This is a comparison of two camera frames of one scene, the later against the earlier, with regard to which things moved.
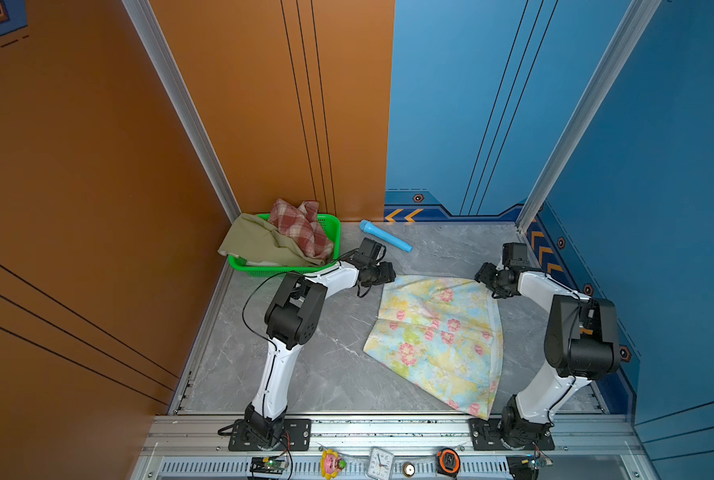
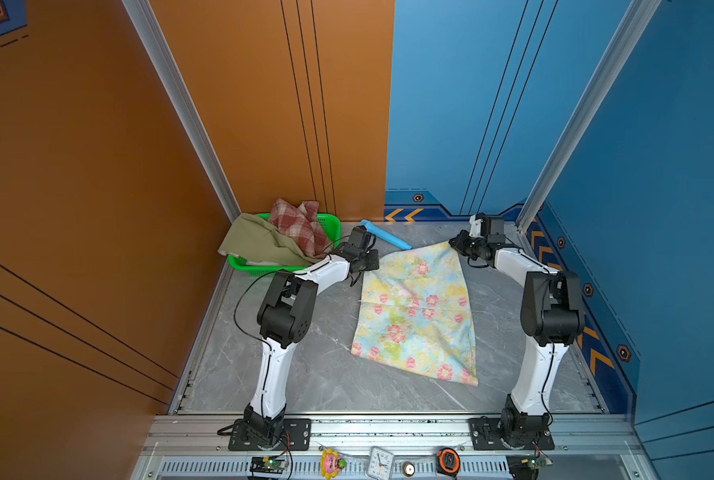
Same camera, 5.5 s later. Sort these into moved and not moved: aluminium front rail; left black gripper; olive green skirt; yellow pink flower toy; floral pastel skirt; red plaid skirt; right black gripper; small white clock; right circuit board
Moved: floral pastel skirt; left black gripper; right black gripper
Not moved: small white clock; yellow pink flower toy; aluminium front rail; red plaid skirt; olive green skirt; right circuit board
